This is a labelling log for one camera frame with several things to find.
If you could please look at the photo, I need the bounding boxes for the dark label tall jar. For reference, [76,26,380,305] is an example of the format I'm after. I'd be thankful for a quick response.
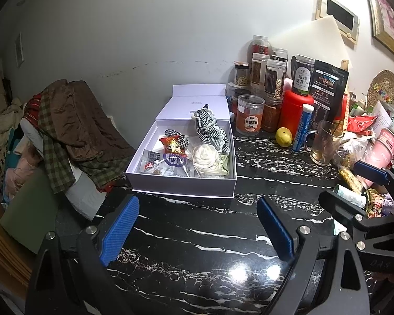
[292,55,314,95]

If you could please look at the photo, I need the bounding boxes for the red thermos bottle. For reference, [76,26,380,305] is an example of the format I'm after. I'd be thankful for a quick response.
[278,90,314,137]

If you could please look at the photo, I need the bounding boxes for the black white striped cloth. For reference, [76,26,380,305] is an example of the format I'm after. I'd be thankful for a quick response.
[192,104,230,154]

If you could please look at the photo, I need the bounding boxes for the amber honey jar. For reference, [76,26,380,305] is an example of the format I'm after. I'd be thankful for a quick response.
[261,99,282,132]

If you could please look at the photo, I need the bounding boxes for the yellow lemon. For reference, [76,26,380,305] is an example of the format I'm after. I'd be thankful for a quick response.
[275,127,293,148]

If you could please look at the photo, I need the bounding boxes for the green plaid cloth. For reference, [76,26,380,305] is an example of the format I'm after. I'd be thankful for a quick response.
[38,86,75,193]

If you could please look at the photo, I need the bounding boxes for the white foam board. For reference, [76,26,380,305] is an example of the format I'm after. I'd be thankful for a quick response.
[270,16,350,67]

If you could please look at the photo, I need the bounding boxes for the black stand-up pouch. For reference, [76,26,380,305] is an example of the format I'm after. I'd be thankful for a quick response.
[309,60,349,129]

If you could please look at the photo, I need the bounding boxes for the woven straw plate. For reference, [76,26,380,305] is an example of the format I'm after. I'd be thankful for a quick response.
[366,70,394,107]

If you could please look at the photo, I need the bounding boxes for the small red candy packet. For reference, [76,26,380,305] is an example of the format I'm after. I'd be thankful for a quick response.
[159,135,189,156]

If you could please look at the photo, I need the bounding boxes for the white open gift box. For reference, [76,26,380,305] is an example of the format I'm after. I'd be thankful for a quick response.
[126,84,237,198]

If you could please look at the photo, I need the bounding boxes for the orange label clear jar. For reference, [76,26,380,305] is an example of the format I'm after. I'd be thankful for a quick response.
[235,94,265,137]

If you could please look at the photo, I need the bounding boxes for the brown blanket pile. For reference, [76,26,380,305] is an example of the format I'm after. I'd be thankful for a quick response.
[45,79,137,184]

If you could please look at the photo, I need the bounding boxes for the clear jar with grains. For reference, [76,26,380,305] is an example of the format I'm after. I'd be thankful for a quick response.
[265,59,287,100]

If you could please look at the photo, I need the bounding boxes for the pink plastic cup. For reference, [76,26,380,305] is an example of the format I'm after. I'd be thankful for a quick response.
[361,128,394,169]

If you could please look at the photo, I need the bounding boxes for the small gold lid jar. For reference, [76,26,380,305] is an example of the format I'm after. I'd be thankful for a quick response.
[234,61,250,86]

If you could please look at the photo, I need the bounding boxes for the glass mug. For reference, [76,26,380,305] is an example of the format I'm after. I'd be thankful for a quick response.
[310,120,344,166]

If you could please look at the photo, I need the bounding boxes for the white flower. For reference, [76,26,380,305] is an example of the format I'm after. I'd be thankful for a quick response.
[192,144,229,178]

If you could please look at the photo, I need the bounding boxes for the wall intercom panel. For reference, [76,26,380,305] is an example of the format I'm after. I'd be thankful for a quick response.
[314,0,359,49]

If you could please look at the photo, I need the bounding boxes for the blue white tablet tube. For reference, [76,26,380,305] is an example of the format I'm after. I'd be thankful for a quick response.
[292,104,314,152]

